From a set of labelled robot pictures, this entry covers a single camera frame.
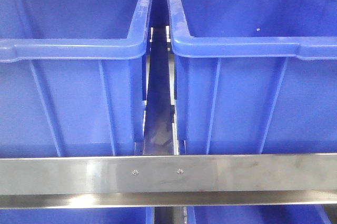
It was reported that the steel shelf front beam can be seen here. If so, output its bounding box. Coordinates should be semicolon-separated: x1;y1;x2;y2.
1;154;336;209

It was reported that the blue plastic bin front right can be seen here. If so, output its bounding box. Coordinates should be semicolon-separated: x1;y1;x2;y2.
167;0;336;155

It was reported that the blue plastic bin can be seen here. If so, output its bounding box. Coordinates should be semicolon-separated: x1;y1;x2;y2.
187;205;331;223
1;0;152;158
1;207;154;223
167;0;336;155

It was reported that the blue plastic bin front left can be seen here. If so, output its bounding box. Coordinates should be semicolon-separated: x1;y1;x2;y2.
1;0;152;158

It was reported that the blue plastic bin lower left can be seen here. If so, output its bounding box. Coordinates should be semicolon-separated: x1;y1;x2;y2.
1;207;154;223

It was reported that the blue plastic bin lower right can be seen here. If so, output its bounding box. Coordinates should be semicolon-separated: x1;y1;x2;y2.
187;205;331;223

